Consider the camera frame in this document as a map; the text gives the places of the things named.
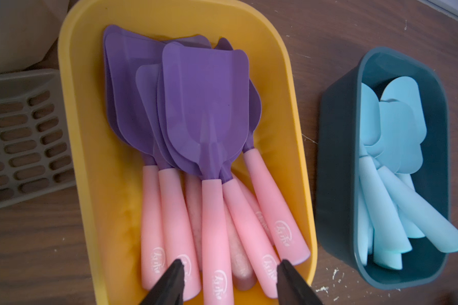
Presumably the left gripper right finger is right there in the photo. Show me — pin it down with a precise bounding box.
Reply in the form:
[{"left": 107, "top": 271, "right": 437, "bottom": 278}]
[{"left": 277, "top": 259, "right": 323, "bottom": 305}]

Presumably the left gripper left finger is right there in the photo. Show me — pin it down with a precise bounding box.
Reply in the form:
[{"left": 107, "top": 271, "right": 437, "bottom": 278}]
[{"left": 140, "top": 259, "right": 185, "bottom": 305}]

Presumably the purple shovel lowest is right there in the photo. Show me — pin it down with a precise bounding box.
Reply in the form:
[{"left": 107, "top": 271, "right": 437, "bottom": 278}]
[{"left": 135, "top": 64, "right": 202, "bottom": 301}]

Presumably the purple square shovel pink handle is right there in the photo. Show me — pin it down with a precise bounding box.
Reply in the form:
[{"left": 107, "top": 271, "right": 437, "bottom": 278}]
[{"left": 215, "top": 38, "right": 310, "bottom": 264}]

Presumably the teal round shovel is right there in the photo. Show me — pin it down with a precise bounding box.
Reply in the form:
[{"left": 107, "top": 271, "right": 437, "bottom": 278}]
[{"left": 357, "top": 189, "right": 374, "bottom": 266}]

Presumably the yellow storage box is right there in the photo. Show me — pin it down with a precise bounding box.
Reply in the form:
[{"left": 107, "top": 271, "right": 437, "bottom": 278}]
[{"left": 59, "top": 1, "right": 318, "bottom": 304}]

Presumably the dark teal storage box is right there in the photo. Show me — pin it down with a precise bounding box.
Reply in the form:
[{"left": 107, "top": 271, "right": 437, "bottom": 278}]
[{"left": 314, "top": 47, "right": 450, "bottom": 290}]

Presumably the beige flower pot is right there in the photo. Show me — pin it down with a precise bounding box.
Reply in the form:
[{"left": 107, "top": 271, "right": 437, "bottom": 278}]
[{"left": 0, "top": 1, "right": 69, "bottom": 74}]

